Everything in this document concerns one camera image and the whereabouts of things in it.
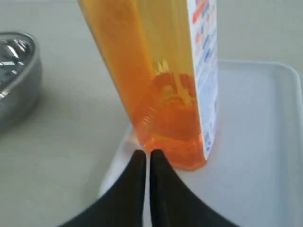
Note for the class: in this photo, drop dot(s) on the white rectangular plastic tray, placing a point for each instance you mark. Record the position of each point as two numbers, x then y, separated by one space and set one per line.
254 174

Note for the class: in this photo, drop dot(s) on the orange pump soap bottle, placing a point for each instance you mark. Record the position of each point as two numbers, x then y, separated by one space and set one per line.
162 58

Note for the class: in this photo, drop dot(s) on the large steel mesh strainer bowl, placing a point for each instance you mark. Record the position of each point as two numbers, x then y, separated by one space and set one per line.
20 76

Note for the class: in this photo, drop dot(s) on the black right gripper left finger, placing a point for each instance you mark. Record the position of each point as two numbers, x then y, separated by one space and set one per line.
122 204

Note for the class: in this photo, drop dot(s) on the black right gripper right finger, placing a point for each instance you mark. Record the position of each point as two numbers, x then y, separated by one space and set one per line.
173 204

